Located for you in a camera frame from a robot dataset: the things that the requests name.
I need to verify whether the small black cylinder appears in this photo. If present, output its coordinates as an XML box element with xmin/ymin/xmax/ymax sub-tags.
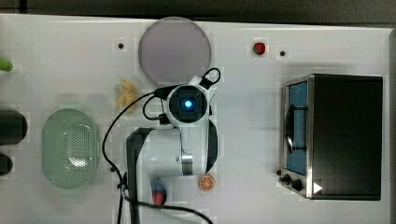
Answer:
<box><xmin>0</xmin><ymin>153</ymin><xmax>13</xmax><ymax>176</ymax></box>

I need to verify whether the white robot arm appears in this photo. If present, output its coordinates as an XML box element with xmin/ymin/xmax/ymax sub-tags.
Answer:
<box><xmin>123</xmin><ymin>76</ymin><xmax>218</xmax><ymax>224</ymax></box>

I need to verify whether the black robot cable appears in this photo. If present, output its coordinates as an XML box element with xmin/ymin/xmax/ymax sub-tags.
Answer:
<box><xmin>102</xmin><ymin>90</ymin><xmax>215</xmax><ymax>224</ymax></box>

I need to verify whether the yellow plush pasta toy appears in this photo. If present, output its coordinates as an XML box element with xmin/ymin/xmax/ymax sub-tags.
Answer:
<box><xmin>116</xmin><ymin>78</ymin><xmax>138</xmax><ymax>109</ymax></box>

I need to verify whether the silver toaster oven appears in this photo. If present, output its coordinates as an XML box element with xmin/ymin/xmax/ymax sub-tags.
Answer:
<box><xmin>276</xmin><ymin>74</ymin><xmax>383</xmax><ymax>201</ymax></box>

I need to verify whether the red round toy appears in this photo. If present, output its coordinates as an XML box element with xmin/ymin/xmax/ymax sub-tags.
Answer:
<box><xmin>253</xmin><ymin>42</ymin><xmax>266</xmax><ymax>55</ymax></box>

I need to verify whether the red blue plush toy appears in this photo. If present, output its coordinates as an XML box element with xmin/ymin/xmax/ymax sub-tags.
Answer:
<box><xmin>150</xmin><ymin>179</ymin><xmax>167</xmax><ymax>205</ymax></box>

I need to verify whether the orange slice toy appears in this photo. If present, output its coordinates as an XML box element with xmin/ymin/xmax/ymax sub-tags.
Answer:
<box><xmin>198</xmin><ymin>174</ymin><xmax>216</xmax><ymax>191</ymax></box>

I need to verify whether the grey round plate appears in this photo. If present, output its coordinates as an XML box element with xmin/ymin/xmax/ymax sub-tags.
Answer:
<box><xmin>138</xmin><ymin>17</ymin><xmax>211</xmax><ymax>86</ymax></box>

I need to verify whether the green toy at edge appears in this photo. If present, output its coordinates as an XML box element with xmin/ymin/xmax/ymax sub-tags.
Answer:
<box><xmin>0</xmin><ymin>60</ymin><xmax>13</xmax><ymax>72</ymax></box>

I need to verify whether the large black cylinder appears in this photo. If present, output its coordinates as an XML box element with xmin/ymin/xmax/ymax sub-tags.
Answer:
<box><xmin>0</xmin><ymin>110</ymin><xmax>28</xmax><ymax>146</ymax></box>

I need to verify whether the green oval strainer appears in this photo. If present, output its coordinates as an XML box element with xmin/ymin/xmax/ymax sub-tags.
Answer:
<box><xmin>41</xmin><ymin>108</ymin><xmax>98</xmax><ymax>189</ymax></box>

